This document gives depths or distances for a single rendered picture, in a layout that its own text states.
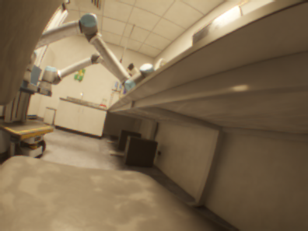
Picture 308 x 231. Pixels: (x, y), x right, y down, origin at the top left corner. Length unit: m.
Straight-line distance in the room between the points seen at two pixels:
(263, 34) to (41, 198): 0.34
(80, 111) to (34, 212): 3.09
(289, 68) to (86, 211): 0.32
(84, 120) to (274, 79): 3.21
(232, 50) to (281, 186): 0.90
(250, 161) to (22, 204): 1.10
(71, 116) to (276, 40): 3.29
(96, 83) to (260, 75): 3.82
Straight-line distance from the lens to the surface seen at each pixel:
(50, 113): 3.79
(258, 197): 1.05
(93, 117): 3.20
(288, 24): 0.15
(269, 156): 1.00
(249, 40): 0.16
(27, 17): 0.30
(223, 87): 0.22
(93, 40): 1.11
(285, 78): 0.18
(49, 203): 0.23
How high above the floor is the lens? 0.63
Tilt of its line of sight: 4 degrees up
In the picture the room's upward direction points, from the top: 13 degrees clockwise
